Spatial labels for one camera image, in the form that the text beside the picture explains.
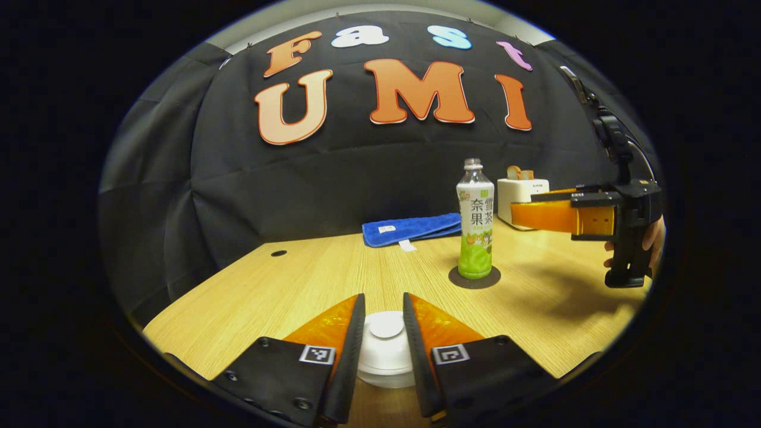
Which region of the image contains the blue folded towel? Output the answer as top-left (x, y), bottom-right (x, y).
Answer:
top-left (362, 213), bottom-right (463, 248)

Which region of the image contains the white toy toaster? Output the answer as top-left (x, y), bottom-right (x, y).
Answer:
top-left (496, 178), bottom-right (551, 231)

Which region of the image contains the white teacup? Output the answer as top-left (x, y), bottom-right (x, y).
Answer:
top-left (357, 348), bottom-right (417, 390)

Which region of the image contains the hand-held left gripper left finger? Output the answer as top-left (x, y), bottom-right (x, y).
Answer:
top-left (211, 292), bottom-right (366, 427)

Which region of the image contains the dark brown round coaster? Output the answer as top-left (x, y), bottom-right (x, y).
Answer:
top-left (448, 265), bottom-right (502, 290)

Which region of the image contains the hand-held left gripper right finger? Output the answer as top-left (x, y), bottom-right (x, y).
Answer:
top-left (402, 291), bottom-right (562, 420)

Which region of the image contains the clear water bottle green label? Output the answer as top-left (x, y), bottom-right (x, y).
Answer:
top-left (456, 158), bottom-right (496, 280)

